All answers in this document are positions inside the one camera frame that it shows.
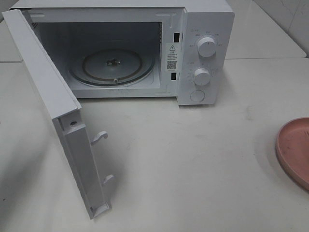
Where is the pink round plate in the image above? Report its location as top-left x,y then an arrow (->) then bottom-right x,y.
275,117 -> 309,190

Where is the round white door release button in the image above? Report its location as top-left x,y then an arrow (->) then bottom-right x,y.
190,90 -> 205,102

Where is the white microwave knob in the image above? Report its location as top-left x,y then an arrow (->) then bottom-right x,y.
197,36 -> 217,58
194,68 -> 211,86

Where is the white warning label sticker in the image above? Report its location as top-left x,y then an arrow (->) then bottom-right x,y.
165,43 -> 179,72

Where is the glass microwave turntable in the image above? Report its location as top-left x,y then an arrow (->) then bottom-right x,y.
69,48 -> 155,87

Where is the white microwave oven body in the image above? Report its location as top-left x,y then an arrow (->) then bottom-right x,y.
8,0 -> 235,105

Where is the white microwave door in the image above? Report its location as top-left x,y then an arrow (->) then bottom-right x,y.
3,10 -> 114,219

